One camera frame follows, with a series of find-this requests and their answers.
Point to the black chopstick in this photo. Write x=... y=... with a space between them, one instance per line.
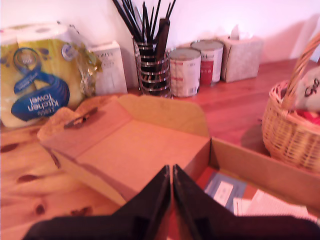
x=143 y=22
x=155 y=18
x=170 y=10
x=126 y=21

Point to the white label tin can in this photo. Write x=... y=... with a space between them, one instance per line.
x=186 y=75

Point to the brown cardboard box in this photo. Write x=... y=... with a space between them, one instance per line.
x=140 y=150

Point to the woven wicker basket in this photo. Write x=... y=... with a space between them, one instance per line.
x=287 y=142

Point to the white tissue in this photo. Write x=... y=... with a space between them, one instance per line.
x=235 y=33

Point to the white Porlex box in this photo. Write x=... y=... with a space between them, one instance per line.
x=110 y=70

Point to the white paper sheet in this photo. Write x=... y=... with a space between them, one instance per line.
x=270 y=205

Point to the white Galaxy egg bag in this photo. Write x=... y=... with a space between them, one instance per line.
x=310 y=87

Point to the yellow kitchen towel pack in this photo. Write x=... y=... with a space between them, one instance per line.
x=50 y=75

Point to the grey patterned tissue box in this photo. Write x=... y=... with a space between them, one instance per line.
x=242 y=60

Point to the blue card with label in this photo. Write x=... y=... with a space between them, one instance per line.
x=237 y=190

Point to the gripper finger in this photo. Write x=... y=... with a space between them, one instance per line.
x=197 y=212
x=147 y=212

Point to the red label tin can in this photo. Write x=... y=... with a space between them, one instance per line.
x=211 y=65

